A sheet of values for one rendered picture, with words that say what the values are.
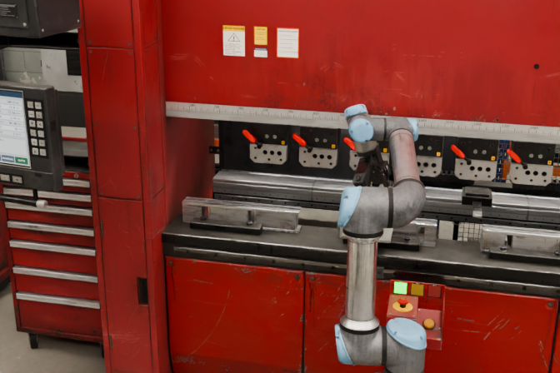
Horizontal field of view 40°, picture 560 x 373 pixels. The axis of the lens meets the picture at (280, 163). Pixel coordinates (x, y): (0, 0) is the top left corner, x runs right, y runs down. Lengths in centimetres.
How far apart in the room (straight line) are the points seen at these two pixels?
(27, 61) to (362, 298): 643
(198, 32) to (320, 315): 123
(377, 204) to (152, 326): 146
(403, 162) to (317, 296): 100
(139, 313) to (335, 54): 133
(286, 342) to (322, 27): 130
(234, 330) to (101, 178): 85
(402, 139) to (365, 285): 48
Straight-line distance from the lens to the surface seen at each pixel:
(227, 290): 325
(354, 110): 257
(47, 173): 269
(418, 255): 306
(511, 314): 313
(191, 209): 327
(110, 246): 322
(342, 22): 289
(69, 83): 772
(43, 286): 394
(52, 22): 265
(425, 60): 289
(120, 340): 342
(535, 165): 300
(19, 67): 836
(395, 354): 232
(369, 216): 215
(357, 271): 222
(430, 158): 298
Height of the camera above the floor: 221
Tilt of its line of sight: 20 degrees down
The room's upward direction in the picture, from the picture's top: straight up
